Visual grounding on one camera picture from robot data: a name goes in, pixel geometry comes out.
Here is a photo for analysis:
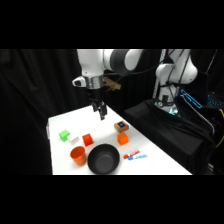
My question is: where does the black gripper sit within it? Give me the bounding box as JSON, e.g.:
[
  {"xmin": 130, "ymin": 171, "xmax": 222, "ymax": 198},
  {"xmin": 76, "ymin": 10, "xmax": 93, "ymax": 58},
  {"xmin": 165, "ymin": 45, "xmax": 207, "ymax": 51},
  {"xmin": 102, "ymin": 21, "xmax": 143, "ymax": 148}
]
[{"xmin": 88, "ymin": 87, "xmax": 108, "ymax": 121}]

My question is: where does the red cube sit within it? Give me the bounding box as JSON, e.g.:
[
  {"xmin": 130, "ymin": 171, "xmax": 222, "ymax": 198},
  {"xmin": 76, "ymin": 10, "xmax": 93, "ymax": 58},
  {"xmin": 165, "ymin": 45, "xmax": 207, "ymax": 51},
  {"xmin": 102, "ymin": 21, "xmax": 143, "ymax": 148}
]
[{"xmin": 82, "ymin": 133, "xmax": 95, "ymax": 147}]

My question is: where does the orange cube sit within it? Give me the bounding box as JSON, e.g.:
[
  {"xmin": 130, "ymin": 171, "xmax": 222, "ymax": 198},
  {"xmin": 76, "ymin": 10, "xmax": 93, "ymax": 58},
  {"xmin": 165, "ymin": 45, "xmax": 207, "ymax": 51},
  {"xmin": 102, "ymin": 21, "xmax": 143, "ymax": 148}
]
[{"xmin": 116, "ymin": 132, "xmax": 130, "ymax": 146}]

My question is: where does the black bowl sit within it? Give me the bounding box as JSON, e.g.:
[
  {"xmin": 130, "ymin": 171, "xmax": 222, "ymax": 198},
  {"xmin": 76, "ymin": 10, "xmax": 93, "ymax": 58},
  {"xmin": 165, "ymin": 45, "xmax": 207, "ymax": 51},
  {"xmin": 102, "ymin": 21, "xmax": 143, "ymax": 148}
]
[{"xmin": 87, "ymin": 143, "xmax": 121, "ymax": 175}]

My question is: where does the brown box with blue print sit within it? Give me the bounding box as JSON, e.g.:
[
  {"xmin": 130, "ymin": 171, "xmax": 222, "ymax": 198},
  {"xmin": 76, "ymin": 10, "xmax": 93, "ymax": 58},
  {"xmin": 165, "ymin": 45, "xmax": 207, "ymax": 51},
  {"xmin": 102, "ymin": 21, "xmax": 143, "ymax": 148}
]
[{"xmin": 113, "ymin": 120, "xmax": 130, "ymax": 134}]

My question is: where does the white block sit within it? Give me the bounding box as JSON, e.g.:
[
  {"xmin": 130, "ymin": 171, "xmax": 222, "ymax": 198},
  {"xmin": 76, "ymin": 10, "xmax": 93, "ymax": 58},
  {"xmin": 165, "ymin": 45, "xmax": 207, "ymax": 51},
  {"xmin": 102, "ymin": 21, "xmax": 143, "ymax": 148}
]
[{"xmin": 68, "ymin": 135, "xmax": 81, "ymax": 145}]

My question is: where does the green notched block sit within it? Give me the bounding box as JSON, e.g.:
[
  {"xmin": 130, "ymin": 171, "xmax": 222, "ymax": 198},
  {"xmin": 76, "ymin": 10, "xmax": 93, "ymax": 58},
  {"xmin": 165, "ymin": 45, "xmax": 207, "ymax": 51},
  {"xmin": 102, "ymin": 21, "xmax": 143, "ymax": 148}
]
[{"xmin": 58, "ymin": 129, "xmax": 71, "ymax": 142}]

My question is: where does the orange cup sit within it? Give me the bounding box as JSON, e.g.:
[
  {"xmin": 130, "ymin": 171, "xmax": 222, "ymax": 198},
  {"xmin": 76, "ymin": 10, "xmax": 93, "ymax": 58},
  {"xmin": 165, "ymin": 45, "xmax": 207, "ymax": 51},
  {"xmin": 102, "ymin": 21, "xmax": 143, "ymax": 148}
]
[{"xmin": 69, "ymin": 145, "xmax": 87, "ymax": 166}]

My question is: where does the red marker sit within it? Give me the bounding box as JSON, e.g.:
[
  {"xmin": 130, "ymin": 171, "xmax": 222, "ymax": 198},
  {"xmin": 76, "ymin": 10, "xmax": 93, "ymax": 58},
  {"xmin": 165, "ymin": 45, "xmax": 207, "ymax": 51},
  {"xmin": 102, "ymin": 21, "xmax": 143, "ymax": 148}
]
[{"xmin": 123, "ymin": 150, "xmax": 141, "ymax": 160}]

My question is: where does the blue marker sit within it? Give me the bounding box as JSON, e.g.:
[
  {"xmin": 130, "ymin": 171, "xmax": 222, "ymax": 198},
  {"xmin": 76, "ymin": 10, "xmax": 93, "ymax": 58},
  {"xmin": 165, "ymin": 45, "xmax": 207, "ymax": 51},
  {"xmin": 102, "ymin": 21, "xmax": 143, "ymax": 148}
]
[{"xmin": 128, "ymin": 153, "xmax": 149, "ymax": 161}]

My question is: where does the black cloth-covered robot stand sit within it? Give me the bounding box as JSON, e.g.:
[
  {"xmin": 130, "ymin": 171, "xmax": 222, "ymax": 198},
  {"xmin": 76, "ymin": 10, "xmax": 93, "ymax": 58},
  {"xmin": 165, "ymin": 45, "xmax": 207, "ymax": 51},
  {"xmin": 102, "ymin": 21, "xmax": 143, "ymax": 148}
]
[{"xmin": 123, "ymin": 98, "xmax": 216, "ymax": 176}]

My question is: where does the blue-lit electronics box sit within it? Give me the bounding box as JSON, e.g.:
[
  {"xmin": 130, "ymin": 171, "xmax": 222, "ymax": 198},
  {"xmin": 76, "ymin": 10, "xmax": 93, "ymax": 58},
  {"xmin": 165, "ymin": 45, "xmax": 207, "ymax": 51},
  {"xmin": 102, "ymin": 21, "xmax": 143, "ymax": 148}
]
[{"xmin": 179, "ymin": 87, "xmax": 224, "ymax": 111}]

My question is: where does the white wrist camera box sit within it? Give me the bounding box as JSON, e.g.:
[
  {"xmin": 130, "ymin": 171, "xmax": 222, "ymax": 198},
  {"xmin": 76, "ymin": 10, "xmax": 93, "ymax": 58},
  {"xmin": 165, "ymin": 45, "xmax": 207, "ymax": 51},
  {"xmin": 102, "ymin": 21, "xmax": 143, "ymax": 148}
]
[{"xmin": 71, "ymin": 75, "xmax": 88, "ymax": 89}]

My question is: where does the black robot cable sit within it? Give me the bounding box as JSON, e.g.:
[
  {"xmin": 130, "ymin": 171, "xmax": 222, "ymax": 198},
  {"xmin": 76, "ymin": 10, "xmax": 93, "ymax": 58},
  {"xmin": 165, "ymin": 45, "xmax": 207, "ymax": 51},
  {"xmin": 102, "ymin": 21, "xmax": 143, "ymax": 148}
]
[{"xmin": 159, "ymin": 49, "xmax": 188, "ymax": 101}]

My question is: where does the yellow cable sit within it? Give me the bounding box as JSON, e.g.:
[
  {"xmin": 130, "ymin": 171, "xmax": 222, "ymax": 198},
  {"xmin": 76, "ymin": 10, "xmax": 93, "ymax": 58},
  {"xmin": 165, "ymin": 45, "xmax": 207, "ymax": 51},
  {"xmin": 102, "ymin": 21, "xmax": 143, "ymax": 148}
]
[{"xmin": 213, "ymin": 109, "xmax": 224, "ymax": 151}]

